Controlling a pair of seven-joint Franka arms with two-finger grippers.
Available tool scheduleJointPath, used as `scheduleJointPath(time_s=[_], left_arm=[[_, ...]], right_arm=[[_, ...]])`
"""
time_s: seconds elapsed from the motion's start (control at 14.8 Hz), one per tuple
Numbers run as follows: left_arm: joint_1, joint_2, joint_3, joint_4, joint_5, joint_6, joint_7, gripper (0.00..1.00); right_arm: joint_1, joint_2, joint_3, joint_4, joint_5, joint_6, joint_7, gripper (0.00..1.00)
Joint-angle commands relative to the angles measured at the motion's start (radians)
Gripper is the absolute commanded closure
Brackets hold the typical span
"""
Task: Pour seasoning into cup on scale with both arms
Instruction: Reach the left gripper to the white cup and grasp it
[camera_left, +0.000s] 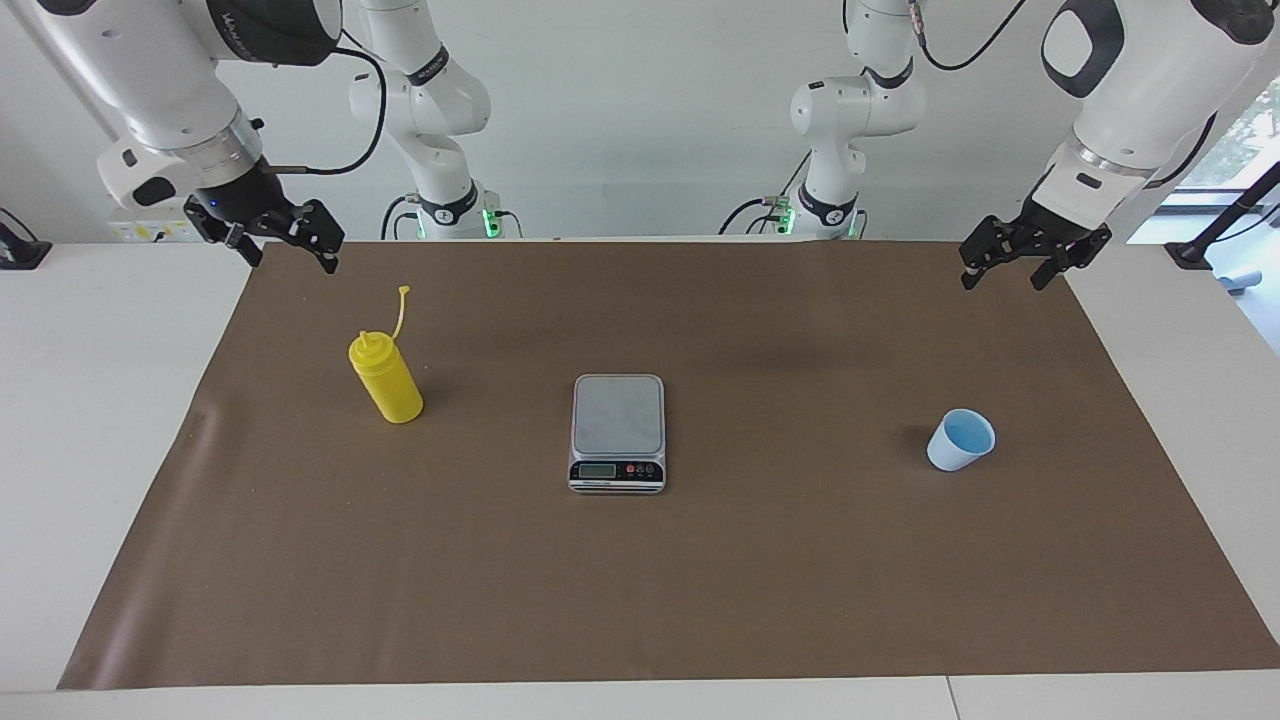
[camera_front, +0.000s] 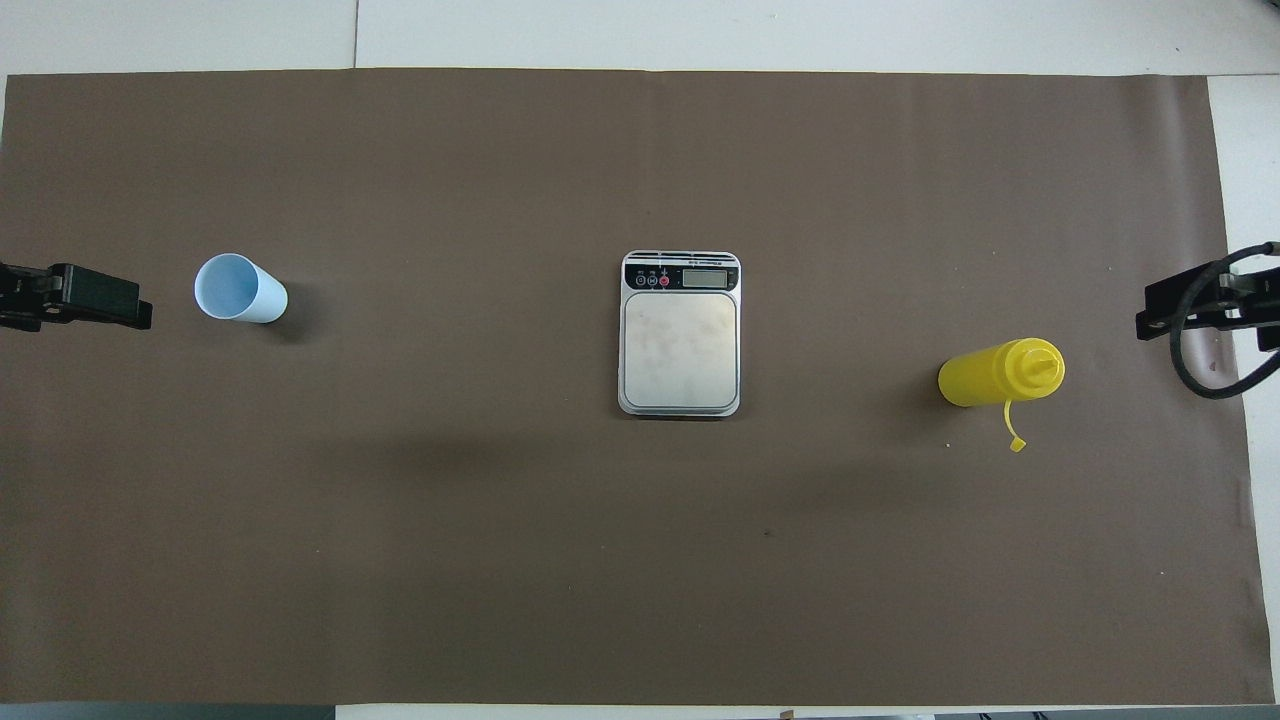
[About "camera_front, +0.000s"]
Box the light blue plastic cup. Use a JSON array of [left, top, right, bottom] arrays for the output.
[[194, 253, 289, 324]]

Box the yellow squeeze bottle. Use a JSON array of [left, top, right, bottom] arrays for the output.
[[937, 338, 1067, 453]]

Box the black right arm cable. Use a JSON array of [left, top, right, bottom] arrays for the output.
[[1170, 241, 1280, 400]]

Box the brown paper table mat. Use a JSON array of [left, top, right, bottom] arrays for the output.
[[0, 68, 1251, 706]]

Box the silver digital kitchen scale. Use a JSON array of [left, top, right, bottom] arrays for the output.
[[617, 250, 742, 418]]

